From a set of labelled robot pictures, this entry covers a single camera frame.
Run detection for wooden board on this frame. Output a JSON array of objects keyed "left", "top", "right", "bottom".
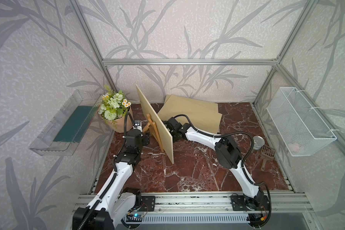
[
  {"left": 158, "top": 108, "right": 222, "bottom": 134},
  {"left": 136, "top": 84, "right": 174, "bottom": 164},
  {"left": 158, "top": 95, "right": 218, "bottom": 116}
]

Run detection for wooden easel frame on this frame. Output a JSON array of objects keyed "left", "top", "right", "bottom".
[{"left": 142, "top": 114, "right": 164, "bottom": 152}]

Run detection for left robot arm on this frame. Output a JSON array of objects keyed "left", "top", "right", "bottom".
[{"left": 72, "top": 112, "right": 149, "bottom": 230}]

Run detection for potted artificial flowers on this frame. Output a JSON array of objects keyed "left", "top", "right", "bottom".
[{"left": 98, "top": 85, "right": 133, "bottom": 133}]

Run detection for green mat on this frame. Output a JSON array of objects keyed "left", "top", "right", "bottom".
[{"left": 54, "top": 106, "right": 95, "bottom": 143}]

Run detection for clear acrylic shelf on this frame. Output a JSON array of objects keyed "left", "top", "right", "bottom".
[{"left": 29, "top": 90, "right": 101, "bottom": 156}]

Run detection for metal tin can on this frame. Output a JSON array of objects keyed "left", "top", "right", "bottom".
[{"left": 253, "top": 136, "right": 265, "bottom": 150}]

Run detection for pink item in basket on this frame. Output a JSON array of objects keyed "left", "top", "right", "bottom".
[{"left": 288, "top": 143, "right": 301, "bottom": 153}]

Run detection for aluminium frame crossbar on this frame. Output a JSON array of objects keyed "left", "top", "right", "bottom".
[{"left": 102, "top": 59, "right": 277, "bottom": 66}]

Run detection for white wire basket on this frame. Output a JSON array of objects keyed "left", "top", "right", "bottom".
[{"left": 267, "top": 87, "right": 337, "bottom": 157}]

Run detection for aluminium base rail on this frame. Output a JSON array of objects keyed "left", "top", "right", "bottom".
[{"left": 71, "top": 192, "right": 315, "bottom": 215}]

